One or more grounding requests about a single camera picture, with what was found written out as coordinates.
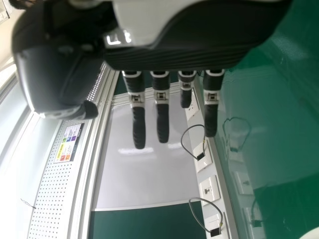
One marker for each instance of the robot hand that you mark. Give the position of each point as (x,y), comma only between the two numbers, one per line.
(174,44)

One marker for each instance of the colourful warning label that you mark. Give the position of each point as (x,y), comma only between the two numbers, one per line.
(71,144)

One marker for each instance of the white socket strip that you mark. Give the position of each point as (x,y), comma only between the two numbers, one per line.
(210,184)

